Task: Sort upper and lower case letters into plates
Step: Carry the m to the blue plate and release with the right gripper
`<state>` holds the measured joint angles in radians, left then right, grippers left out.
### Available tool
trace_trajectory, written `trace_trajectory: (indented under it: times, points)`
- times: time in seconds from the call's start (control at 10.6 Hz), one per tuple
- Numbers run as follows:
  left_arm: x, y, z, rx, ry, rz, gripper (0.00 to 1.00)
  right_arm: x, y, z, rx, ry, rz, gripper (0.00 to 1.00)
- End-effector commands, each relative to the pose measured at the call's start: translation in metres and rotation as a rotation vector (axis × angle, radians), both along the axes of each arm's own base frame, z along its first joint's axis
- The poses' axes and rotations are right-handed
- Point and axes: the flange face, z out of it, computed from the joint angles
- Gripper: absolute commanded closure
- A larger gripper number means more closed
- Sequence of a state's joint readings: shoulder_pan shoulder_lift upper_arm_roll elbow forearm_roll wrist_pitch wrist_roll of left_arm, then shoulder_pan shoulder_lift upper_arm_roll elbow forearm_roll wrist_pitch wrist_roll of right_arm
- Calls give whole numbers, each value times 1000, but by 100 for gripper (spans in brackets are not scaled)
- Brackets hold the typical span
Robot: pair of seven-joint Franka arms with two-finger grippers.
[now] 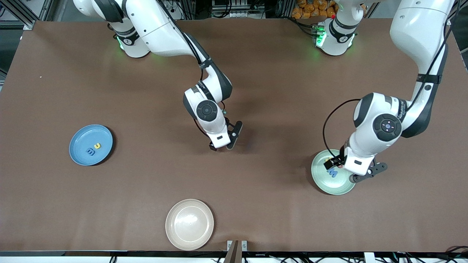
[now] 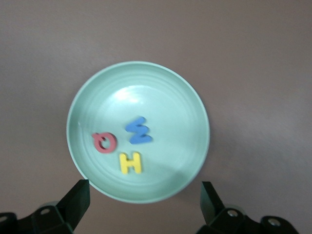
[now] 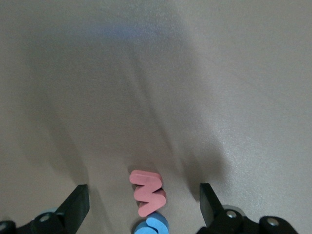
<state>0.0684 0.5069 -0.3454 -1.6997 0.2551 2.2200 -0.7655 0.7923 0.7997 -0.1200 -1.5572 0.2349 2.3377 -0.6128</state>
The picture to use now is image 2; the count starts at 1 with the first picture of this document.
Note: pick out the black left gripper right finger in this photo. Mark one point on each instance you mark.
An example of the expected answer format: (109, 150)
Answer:
(213, 212)

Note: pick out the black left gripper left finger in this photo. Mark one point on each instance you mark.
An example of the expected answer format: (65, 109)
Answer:
(70, 212)

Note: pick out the yellow capital letter H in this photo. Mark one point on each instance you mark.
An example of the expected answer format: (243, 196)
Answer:
(130, 162)

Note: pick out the pink-red capital letter Q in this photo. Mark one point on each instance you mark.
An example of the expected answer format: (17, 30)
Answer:
(113, 144)

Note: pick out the blue capital letter M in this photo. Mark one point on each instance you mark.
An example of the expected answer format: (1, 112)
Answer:
(142, 139)

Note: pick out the pale green plate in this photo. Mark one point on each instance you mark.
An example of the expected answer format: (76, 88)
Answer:
(158, 109)

